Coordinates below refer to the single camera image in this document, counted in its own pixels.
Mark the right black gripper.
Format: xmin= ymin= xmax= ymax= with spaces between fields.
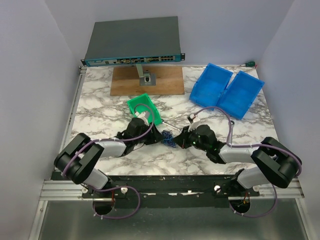
xmin=172 ymin=125 xmax=209 ymax=152

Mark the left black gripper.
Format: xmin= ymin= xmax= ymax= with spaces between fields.
xmin=133 ymin=122 xmax=165 ymax=145

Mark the blue cable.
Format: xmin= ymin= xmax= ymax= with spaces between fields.
xmin=161 ymin=129 xmax=177 ymax=149

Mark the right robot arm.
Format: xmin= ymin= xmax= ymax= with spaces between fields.
xmin=173 ymin=124 xmax=302 ymax=196

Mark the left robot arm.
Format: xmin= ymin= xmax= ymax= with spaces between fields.
xmin=54 ymin=117 xmax=163 ymax=198

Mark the silver combination wrench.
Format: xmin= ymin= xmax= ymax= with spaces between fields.
xmin=161 ymin=119 xmax=182 ymax=133

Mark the green plastic bin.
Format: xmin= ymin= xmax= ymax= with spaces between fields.
xmin=127 ymin=93 xmax=162 ymax=126

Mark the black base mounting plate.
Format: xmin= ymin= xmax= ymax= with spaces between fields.
xmin=79 ymin=175 xmax=260 ymax=214

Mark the wooden base board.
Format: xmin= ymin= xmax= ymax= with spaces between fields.
xmin=110 ymin=65 xmax=185 ymax=96

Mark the left blue plastic bin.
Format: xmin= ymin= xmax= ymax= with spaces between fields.
xmin=189 ymin=63 xmax=233 ymax=107

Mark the blue plastic bin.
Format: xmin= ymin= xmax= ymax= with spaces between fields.
xmin=189 ymin=63 xmax=233 ymax=107
xmin=217 ymin=71 xmax=265 ymax=120

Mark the right blue plastic bin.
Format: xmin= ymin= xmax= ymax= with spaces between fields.
xmin=217 ymin=71 xmax=265 ymax=120

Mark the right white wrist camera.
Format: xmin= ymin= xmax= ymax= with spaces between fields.
xmin=187 ymin=113 xmax=201 ymax=132

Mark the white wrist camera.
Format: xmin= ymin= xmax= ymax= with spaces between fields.
xmin=134 ymin=111 xmax=150 ymax=125
xmin=187 ymin=113 xmax=201 ymax=132

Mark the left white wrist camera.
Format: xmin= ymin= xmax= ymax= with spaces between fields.
xmin=134 ymin=111 xmax=150 ymax=125

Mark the grey metal stand bracket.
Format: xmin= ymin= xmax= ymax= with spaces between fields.
xmin=135 ymin=64 xmax=156 ymax=87

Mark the grey network switch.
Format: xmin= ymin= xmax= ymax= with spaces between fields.
xmin=81 ymin=16 xmax=186 ymax=67

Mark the green handled screwdriver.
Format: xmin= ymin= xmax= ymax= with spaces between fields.
xmin=240 ymin=61 xmax=257 ymax=68

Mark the aluminium frame rail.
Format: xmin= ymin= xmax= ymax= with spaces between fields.
xmin=40 ymin=178 xmax=305 ymax=201

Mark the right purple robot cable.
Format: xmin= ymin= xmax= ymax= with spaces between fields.
xmin=193 ymin=106 xmax=303 ymax=218

